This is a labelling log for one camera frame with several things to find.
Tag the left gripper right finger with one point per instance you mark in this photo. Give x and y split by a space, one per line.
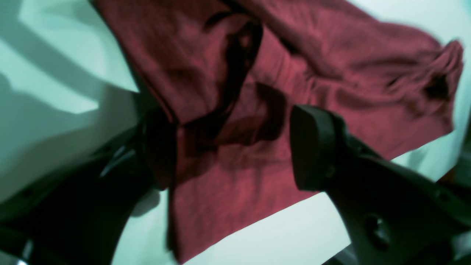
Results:
393 215

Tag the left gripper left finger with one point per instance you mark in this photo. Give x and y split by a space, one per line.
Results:
76 214

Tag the red long-sleeve T-shirt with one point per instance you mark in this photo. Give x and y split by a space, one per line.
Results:
226 74

